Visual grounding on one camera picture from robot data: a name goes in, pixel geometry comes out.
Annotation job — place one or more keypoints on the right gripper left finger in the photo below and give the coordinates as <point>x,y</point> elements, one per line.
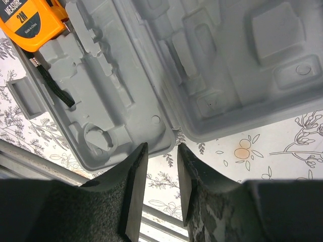
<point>106,208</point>

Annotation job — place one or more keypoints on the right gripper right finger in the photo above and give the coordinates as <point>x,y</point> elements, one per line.
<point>217,208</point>

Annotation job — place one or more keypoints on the grey plastic tool case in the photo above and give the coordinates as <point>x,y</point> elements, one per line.
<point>138,71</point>

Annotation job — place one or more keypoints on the orange tape measure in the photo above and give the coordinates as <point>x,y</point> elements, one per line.
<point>31,24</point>

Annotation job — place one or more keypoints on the aluminium front rail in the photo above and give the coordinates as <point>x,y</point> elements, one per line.
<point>19,163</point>

